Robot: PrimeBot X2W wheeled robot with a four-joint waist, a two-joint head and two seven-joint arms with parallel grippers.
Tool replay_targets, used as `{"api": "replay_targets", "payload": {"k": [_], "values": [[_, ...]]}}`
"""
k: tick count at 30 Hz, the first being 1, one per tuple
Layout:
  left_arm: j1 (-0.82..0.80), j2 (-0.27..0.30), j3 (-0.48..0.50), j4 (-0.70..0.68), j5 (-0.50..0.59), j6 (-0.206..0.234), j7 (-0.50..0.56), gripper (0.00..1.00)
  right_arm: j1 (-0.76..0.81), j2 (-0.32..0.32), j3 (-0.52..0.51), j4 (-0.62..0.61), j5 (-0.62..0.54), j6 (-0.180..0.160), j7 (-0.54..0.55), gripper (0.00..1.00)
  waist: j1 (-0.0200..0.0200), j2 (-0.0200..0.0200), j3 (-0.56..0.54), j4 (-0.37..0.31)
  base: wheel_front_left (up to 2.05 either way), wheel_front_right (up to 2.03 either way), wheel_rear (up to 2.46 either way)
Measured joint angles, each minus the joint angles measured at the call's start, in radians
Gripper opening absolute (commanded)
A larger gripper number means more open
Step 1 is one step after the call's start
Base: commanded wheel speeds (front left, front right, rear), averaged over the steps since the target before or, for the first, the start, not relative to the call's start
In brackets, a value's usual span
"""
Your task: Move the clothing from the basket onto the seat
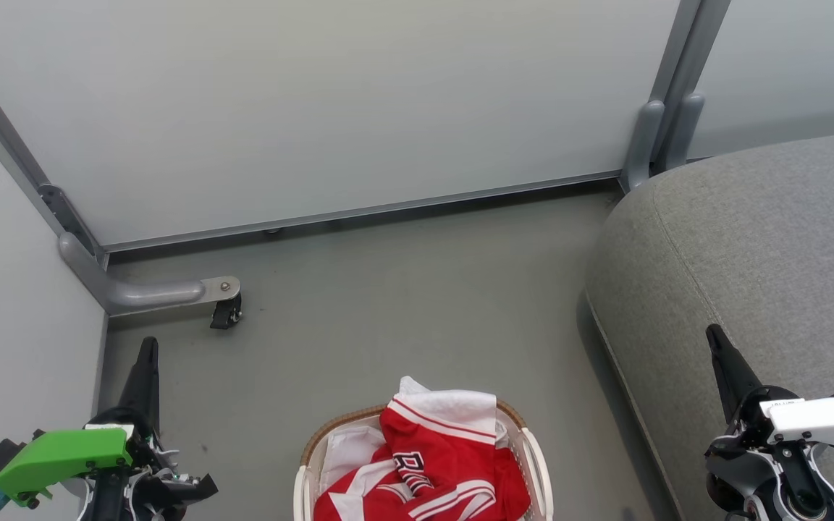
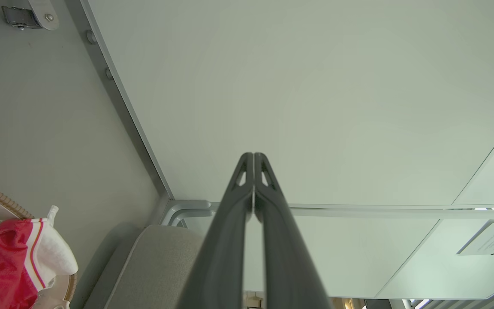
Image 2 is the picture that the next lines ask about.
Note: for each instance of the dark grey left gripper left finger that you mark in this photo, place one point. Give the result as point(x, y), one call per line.
point(221, 266)

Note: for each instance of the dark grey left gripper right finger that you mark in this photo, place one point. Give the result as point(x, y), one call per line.
point(285, 266)

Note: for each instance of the red jersey with striped trim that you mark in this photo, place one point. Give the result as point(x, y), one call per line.
point(11, 266)

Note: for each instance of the grey fabric sofa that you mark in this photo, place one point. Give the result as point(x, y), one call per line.
point(152, 270)

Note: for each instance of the white paper notice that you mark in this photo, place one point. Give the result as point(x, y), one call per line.
point(493, 238)

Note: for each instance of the round grey bolt cap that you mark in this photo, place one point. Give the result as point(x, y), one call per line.
point(109, 73)
point(90, 36)

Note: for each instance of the grey metal partition foot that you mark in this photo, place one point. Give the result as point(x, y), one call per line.
point(45, 13)

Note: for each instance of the grey partition base rail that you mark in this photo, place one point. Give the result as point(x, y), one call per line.
point(118, 94)

